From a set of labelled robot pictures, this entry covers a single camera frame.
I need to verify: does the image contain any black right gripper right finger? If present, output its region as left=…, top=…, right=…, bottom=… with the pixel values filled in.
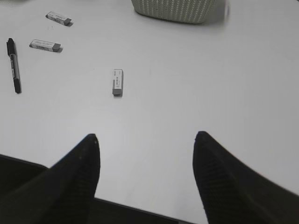
left=192, top=131, right=299, bottom=224

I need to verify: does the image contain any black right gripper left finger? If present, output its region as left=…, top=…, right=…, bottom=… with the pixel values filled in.
left=0, top=134, right=100, bottom=224

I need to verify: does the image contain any black robot base panel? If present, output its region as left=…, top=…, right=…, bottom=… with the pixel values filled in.
left=0, top=155, right=186, bottom=224

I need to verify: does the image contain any grey eraser right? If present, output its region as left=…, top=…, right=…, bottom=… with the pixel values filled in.
left=112, top=69, right=123, bottom=96

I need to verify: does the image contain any grey eraser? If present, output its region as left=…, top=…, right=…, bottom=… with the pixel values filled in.
left=45, top=11, right=71, bottom=26
left=112, top=69, right=123, bottom=96
left=29, top=39, right=61, bottom=52

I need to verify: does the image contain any grey eraser centre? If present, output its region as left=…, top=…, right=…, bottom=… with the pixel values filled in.
left=29, top=39, right=61, bottom=52

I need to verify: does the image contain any black marker pen middle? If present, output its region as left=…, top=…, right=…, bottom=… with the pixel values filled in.
left=7, top=38, right=21, bottom=94

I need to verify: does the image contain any grey eraser upper middle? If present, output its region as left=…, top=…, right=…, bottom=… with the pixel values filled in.
left=45, top=11, right=71, bottom=26

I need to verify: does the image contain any pale green woven basket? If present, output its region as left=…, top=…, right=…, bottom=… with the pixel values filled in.
left=131, top=0, right=230, bottom=25

